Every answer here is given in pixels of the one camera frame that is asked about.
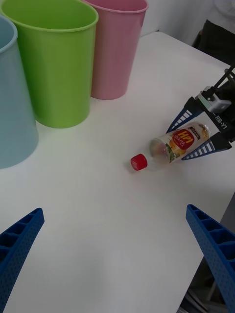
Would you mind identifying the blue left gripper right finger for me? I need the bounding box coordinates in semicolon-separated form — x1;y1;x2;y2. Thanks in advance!
185;204;235;313

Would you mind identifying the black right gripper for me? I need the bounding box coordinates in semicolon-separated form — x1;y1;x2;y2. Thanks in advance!
166;97;235;161

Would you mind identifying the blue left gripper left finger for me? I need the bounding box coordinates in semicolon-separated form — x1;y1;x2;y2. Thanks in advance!
0;207;45;313

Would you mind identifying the clear bottle with red cap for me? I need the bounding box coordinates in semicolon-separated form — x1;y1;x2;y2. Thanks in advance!
130;121;212;171

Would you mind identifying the person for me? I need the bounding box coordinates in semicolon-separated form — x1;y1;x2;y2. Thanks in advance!
192;0;235;67

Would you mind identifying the pink plastic bin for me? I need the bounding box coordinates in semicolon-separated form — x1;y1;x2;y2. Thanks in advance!
82;0;149;100

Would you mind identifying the pale blue plastic bin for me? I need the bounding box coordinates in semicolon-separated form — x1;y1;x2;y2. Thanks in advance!
0;15;40;169

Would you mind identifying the green plastic bin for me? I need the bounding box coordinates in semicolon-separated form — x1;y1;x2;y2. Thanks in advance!
0;0;99;129

